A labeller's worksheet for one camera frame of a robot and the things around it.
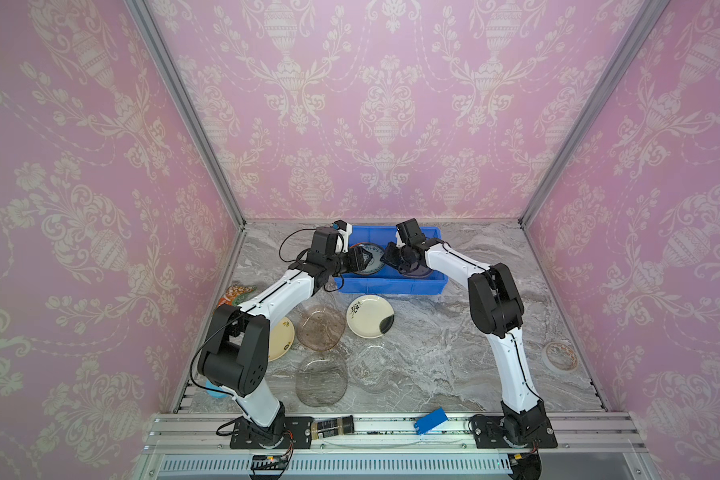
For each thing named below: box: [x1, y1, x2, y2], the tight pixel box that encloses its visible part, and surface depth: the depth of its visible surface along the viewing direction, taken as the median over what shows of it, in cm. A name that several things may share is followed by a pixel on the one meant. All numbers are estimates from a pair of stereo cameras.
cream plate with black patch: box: [346, 294, 395, 339], surface depth 96 cm
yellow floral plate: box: [268, 316, 295, 362], surface depth 91 cm
